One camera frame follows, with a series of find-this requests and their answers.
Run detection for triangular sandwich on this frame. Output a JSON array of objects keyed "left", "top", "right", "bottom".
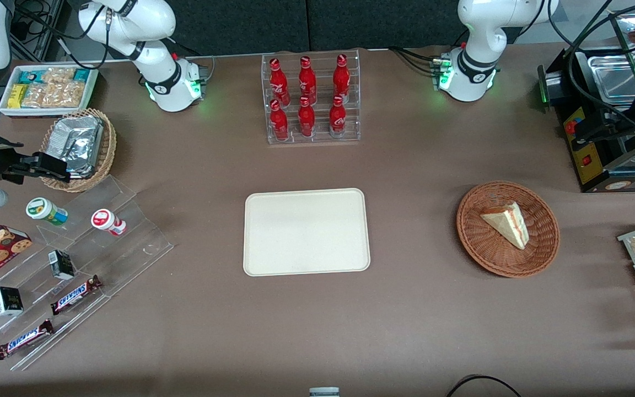
[{"left": 480, "top": 202, "right": 530, "bottom": 250}]

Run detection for white snack tray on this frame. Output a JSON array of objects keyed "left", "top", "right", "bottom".
[{"left": 0, "top": 63, "right": 99, "bottom": 117}]

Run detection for stainless steel tray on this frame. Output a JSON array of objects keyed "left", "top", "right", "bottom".
[{"left": 588, "top": 54, "right": 635, "bottom": 104}]

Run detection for light wicker basket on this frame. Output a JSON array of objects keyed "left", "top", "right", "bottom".
[{"left": 40, "top": 108, "right": 117, "bottom": 193}]

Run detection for brown wicker basket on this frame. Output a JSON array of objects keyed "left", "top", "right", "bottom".
[{"left": 456, "top": 181, "right": 561, "bottom": 278}]

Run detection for cream plastic tray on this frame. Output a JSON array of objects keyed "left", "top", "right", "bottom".
[{"left": 243, "top": 188, "right": 372, "bottom": 277}]

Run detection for green lidded cup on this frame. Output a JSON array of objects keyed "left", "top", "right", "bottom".
[{"left": 25, "top": 197, "right": 69, "bottom": 227}]

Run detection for yellow snack packet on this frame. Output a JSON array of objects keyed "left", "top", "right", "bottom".
[{"left": 8, "top": 84, "right": 29, "bottom": 109}]

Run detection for red lidded cup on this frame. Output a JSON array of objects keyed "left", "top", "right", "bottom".
[{"left": 90, "top": 208, "right": 127, "bottom": 237}]

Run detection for clear bag beige snacks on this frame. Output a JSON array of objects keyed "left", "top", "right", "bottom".
[
  {"left": 53, "top": 82, "right": 87, "bottom": 109},
  {"left": 42, "top": 67, "right": 76, "bottom": 84},
  {"left": 23, "top": 83, "right": 56, "bottom": 109}
]

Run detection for small black carton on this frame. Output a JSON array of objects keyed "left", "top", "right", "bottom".
[
  {"left": 48, "top": 249, "right": 76, "bottom": 281},
  {"left": 0, "top": 286, "right": 24, "bottom": 316}
]

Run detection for clear acrylic stepped stand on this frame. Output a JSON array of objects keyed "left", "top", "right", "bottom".
[
  {"left": 35, "top": 175, "right": 175, "bottom": 301},
  {"left": 0, "top": 229, "right": 106, "bottom": 371}
]

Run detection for Snickers bar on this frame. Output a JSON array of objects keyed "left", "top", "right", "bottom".
[
  {"left": 0, "top": 319, "right": 55, "bottom": 361},
  {"left": 50, "top": 275, "right": 103, "bottom": 315}
]

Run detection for red cola bottle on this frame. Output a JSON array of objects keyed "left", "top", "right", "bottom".
[
  {"left": 269, "top": 57, "right": 290, "bottom": 106},
  {"left": 329, "top": 95, "right": 347, "bottom": 138},
  {"left": 270, "top": 99, "right": 289, "bottom": 141},
  {"left": 333, "top": 53, "right": 351, "bottom": 103},
  {"left": 299, "top": 56, "right": 318, "bottom": 105},
  {"left": 298, "top": 96, "right": 316, "bottom": 137}
]

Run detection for dark grey partition panel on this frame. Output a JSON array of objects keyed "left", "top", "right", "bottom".
[
  {"left": 307, "top": 0, "right": 464, "bottom": 53},
  {"left": 169, "top": 0, "right": 308, "bottom": 57}
]

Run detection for clear acrylic bottle rack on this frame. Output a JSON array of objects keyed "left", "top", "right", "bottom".
[{"left": 261, "top": 49, "right": 362, "bottom": 145}]

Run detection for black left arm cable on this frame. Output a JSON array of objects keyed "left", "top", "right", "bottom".
[{"left": 548, "top": 0, "right": 635, "bottom": 130}]

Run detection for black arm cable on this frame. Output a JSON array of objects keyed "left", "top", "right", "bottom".
[
  {"left": 13, "top": 0, "right": 114, "bottom": 71},
  {"left": 548, "top": 0, "right": 635, "bottom": 130}
]

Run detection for metal frame strut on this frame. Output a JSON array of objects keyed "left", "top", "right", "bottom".
[{"left": 31, "top": 0, "right": 67, "bottom": 62}]

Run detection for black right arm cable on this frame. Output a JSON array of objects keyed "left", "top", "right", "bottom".
[{"left": 13, "top": 0, "right": 114, "bottom": 71}]

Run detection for right base cable bundle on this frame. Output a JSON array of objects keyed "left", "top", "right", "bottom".
[{"left": 170, "top": 37, "right": 217, "bottom": 84}]

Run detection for base cable bundle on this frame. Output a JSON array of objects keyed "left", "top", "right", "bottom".
[
  {"left": 388, "top": 46, "right": 443, "bottom": 83},
  {"left": 170, "top": 37, "right": 217, "bottom": 84}
]

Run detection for left base cable bundle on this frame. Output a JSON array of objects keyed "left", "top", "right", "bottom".
[{"left": 388, "top": 46, "right": 443, "bottom": 83}]

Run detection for black looped cable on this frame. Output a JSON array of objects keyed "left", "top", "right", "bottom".
[{"left": 445, "top": 374, "right": 523, "bottom": 397}]

